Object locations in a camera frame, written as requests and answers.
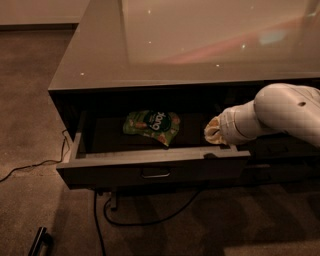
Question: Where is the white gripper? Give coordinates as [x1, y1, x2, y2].
[204, 108, 244, 145]

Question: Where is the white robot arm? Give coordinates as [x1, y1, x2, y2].
[204, 83, 320, 148]

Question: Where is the dark grey drawer cabinet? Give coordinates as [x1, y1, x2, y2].
[49, 0, 319, 192]

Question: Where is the green snack bag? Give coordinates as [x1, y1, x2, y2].
[123, 110, 181, 146]

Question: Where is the black object on floor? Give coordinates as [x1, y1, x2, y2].
[28, 227, 53, 256]

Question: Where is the thick black floor cable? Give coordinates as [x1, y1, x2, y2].
[92, 188, 204, 256]

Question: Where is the thin black floor cable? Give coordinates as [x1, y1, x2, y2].
[0, 129, 73, 184]

